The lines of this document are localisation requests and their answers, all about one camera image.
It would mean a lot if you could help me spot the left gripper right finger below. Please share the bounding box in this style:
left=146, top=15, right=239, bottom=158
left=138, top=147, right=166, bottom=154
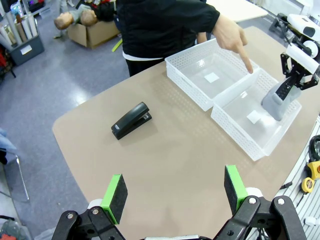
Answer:
left=212, top=164, right=307, bottom=240

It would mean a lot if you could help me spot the person's right forearm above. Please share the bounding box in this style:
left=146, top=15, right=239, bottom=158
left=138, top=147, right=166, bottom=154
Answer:
left=172, top=0, right=221, bottom=35

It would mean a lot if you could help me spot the cream paper roll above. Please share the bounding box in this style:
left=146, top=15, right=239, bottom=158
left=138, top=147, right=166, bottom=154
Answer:
left=5, top=11, right=18, bottom=47

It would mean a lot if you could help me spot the person's right hand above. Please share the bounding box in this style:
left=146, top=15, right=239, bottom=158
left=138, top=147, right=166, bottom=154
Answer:
left=211, top=14, right=254, bottom=75

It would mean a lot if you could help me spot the brown cardboard box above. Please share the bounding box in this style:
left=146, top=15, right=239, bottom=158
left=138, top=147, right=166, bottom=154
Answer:
left=66, top=19, right=121, bottom=50

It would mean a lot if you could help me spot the dark grey storage bin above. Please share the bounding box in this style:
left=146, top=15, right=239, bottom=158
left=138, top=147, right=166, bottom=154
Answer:
left=6, top=33, right=46, bottom=67

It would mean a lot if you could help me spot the yellow tape measure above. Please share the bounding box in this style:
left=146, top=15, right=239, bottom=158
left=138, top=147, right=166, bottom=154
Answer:
left=300, top=176, right=315, bottom=195

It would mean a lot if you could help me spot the white perforated plastic basket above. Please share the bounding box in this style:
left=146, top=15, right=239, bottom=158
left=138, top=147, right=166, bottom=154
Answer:
left=210, top=67, right=303, bottom=162
left=164, top=38, right=261, bottom=113

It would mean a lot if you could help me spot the black stapler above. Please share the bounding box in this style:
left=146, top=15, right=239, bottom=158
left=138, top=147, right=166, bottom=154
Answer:
left=110, top=101, right=153, bottom=141

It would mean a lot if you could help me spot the mannequin head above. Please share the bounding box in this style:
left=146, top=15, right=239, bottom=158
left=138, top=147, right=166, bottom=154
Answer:
left=79, top=9, right=99, bottom=26
left=53, top=11, right=75, bottom=32

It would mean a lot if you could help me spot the white table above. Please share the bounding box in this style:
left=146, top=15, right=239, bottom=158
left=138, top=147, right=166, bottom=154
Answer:
left=206, top=0, right=269, bottom=24

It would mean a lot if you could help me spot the light blue cloth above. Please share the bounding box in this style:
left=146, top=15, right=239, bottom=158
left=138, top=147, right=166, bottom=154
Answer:
left=0, top=127, right=18, bottom=152

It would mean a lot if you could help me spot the grey Campus pencil case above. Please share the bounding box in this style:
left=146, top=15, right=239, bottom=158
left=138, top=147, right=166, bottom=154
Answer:
left=260, top=74, right=302, bottom=123

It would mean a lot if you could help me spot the person in black jacket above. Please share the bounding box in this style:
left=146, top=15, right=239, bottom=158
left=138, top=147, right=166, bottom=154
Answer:
left=115, top=0, right=221, bottom=78

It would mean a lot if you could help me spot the brown paper roll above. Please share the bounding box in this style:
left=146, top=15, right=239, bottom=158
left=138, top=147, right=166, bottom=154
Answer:
left=14, top=14, right=28, bottom=43

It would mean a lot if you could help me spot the grey grooved base plate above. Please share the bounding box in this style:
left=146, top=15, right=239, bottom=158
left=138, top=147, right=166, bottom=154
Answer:
left=273, top=143, right=320, bottom=240

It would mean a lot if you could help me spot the grey metal frame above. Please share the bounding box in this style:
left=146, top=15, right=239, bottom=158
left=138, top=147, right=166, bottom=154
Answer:
left=0, top=154, right=30, bottom=202

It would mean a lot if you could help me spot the coiled black cable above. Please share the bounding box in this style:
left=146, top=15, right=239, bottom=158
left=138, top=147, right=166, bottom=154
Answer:
left=309, top=134, right=320, bottom=162

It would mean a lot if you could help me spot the yellow-green strip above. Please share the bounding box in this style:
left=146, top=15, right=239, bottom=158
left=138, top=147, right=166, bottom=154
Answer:
left=111, top=38, right=124, bottom=53

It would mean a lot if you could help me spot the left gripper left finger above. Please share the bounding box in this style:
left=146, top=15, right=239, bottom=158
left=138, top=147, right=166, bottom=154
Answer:
left=51, top=173, right=130, bottom=240

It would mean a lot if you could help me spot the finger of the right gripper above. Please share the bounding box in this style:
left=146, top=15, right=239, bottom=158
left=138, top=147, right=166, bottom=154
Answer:
left=279, top=51, right=293, bottom=77
left=291, top=65, right=320, bottom=91

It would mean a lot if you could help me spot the person's left hand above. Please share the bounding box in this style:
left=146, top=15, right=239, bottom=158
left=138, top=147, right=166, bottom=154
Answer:
left=196, top=31, right=209, bottom=45

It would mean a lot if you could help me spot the white basket label sticker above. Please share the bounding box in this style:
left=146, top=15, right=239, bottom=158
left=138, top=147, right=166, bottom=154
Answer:
left=245, top=110, right=263, bottom=125
left=203, top=72, right=221, bottom=84

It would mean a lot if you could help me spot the yellow black tool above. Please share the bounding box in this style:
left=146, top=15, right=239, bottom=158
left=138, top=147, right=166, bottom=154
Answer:
left=306, top=160, right=320, bottom=181

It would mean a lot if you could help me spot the white paper roll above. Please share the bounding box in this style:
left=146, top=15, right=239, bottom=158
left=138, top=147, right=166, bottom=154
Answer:
left=25, top=13, right=39, bottom=39
left=0, top=24, right=12, bottom=52

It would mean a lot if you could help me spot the black metal stand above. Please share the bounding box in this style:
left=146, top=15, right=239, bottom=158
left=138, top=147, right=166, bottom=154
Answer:
left=268, top=12, right=290, bottom=37

